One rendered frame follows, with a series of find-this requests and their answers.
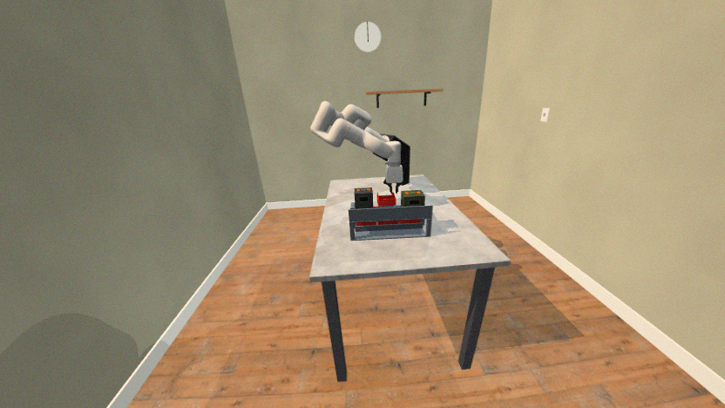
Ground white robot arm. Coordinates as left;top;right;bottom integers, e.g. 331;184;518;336
311;101;401;167

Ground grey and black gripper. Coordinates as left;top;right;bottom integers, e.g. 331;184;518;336
383;165;404;194

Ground dark green case with orange latches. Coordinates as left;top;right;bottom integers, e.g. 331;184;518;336
401;190;425;207

